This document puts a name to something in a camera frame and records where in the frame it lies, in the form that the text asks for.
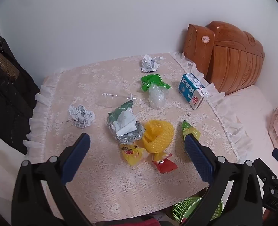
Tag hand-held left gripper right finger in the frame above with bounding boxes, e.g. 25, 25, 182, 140
181, 134, 264, 226

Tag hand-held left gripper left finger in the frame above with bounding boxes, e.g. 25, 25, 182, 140
11, 132, 92, 226

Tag green and yellow wrapper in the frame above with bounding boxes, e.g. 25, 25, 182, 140
181, 120, 201, 144

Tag red snack wrapper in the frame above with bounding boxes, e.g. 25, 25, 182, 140
152, 153, 178, 174

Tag white paper ball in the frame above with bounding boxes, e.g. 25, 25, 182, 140
141, 55, 164, 73
68, 104, 95, 129

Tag yellow foam fruit net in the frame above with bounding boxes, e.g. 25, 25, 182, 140
142, 120, 175, 153

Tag green plastic basket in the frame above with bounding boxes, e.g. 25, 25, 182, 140
172, 196, 224, 222

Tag yellow snack wrapper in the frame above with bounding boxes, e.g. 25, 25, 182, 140
120, 144, 149, 166

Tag silver foil snack bag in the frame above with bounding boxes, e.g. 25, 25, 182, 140
106, 99, 145, 144

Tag white paper scrap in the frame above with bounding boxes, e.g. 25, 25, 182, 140
113, 108, 139, 136

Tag clear plastic bottle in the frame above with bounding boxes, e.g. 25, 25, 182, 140
95, 92, 137, 107

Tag blue and white milk carton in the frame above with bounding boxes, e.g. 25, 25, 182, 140
179, 73, 209, 110

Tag clear plastic bag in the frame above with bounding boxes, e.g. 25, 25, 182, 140
148, 83, 169, 109

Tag green plastic wrapper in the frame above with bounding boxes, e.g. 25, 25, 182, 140
140, 74, 171, 92

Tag lace tablecloth with ruffle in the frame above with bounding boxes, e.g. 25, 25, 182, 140
22, 51, 252, 224

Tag pink bed sheet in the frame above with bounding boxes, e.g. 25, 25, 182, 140
207, 85, 278, 217

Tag white cloth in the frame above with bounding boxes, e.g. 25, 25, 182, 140
0, 128, 33, 203

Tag black jacket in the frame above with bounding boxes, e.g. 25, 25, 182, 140
0, 16, 40, 154

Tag wooden bed headboard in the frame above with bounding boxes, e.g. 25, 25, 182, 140
183, 21, 265, 96

